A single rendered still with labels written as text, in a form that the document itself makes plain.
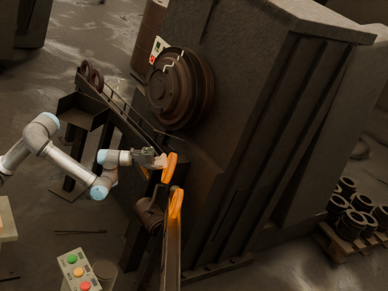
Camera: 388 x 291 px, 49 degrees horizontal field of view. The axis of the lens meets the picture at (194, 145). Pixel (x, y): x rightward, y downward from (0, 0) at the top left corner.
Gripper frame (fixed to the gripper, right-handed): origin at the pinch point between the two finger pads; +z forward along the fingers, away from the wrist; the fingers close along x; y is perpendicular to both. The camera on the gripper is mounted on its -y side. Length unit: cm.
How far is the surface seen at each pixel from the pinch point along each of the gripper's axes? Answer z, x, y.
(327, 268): 125, 64, -129
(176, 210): 4.4, -7.9, -22.1
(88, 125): -56, 69, -19
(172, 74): -2.5, 36.4, 32.7
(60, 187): -80, 73, -74
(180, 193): 5.9, -1.7, -16.1
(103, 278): -26, -43, -34
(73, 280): -36, -54, -25
